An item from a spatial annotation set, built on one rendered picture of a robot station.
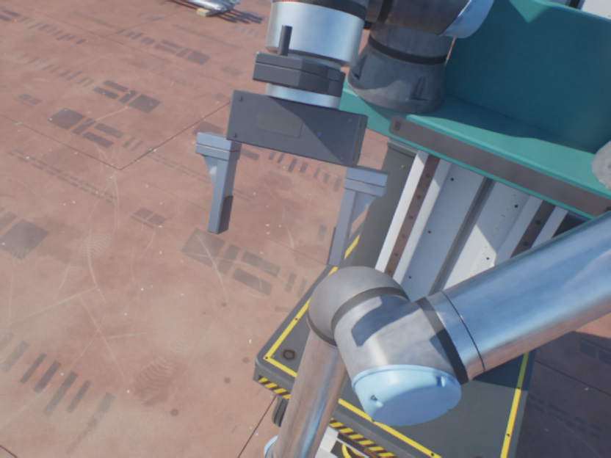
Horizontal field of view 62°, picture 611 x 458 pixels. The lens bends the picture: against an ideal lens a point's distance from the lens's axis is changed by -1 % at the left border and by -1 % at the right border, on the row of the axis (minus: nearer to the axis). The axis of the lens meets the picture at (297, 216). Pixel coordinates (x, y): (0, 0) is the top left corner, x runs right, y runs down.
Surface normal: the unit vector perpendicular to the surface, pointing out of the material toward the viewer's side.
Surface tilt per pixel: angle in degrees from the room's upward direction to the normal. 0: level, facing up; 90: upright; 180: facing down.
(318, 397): 90
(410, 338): 33
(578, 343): 0
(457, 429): 0
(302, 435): 90
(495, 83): 90
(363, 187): 66
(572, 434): 0
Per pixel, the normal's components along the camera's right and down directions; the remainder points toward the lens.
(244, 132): -0.28, 0.17
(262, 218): 0.17, -0.77
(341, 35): 0.48, 0.29
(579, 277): -0.16, -0.22
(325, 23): 0.21, 0.25
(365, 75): -0.73, -0.05
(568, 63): -0.48, 0.48
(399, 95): -0.05, 0.30
